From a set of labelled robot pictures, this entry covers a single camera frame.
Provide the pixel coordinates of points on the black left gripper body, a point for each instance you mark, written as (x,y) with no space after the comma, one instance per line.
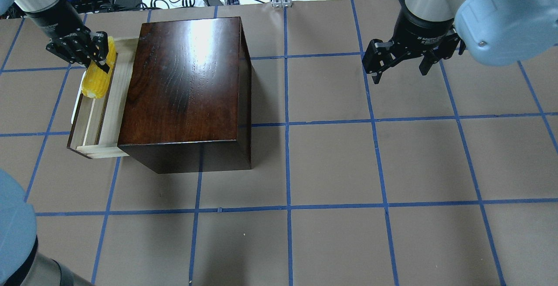
(56,21)

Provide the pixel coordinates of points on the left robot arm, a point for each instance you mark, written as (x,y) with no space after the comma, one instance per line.
(28,6)

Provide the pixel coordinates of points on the yellow corn cob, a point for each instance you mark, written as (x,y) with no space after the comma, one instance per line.
(96,81)

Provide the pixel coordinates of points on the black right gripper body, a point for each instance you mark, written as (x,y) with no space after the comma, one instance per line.
(422,30)

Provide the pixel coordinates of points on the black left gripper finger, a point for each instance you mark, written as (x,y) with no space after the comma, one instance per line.
(68,53)
(99,52)

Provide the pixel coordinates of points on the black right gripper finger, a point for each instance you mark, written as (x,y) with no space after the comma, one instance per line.
(431,57)
(380,56)

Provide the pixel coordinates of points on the dark wooden drawer cabinet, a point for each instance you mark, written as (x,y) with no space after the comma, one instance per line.
(188,104)

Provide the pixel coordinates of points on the wooden drawer with white handle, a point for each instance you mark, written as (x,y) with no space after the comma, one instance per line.
(96,123)

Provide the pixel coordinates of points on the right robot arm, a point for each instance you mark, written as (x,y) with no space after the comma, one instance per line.
(494,32)

